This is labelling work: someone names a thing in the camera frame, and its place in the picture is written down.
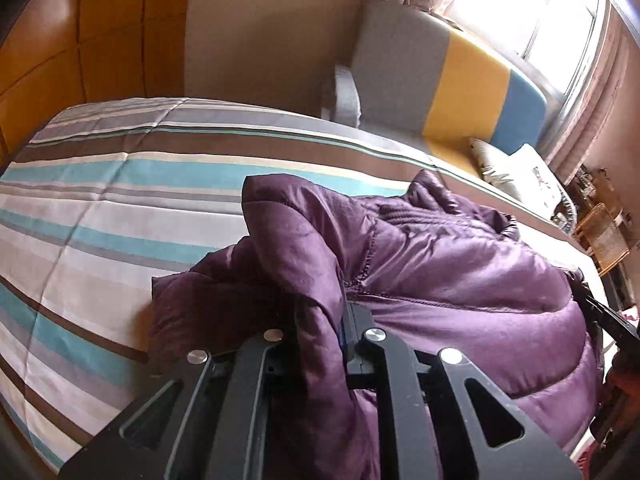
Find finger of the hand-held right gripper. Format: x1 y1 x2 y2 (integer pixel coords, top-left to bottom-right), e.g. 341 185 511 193
569 271 640 349

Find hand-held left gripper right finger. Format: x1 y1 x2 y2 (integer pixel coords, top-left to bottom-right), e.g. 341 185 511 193
344 305 583 480

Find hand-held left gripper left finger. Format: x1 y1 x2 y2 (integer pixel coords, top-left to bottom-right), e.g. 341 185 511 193
57 305 302 480

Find purple down jacket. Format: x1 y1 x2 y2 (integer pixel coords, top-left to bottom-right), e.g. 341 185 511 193
147 170 606 480

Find wicker chair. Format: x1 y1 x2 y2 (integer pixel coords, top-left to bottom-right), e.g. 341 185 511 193
574 202 632 277

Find grey striped round cushion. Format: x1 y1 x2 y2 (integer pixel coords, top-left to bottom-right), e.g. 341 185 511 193
552 195 580 233

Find cluttered side table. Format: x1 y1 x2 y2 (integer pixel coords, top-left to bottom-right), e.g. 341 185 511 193
560 165 626 211

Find white printed pillow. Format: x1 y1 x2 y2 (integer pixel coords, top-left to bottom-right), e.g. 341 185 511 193
492 143 563 213

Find cream pillow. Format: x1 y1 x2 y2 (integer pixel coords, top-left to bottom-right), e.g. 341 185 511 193
469 137 511 183

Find striped bed cover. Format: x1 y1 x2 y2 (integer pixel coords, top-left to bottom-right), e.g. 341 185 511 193
0 97 616 476

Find pink curtain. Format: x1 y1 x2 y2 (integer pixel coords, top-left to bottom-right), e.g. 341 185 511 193
537 0 632 183

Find grey yellow blue sofa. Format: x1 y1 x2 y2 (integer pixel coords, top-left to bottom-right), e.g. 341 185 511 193
327 0 548 181

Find bright window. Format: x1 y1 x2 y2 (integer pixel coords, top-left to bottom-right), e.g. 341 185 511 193
445 0 608 111

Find wooden wardrobe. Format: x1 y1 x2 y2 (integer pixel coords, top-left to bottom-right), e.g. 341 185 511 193
0 0 195 171

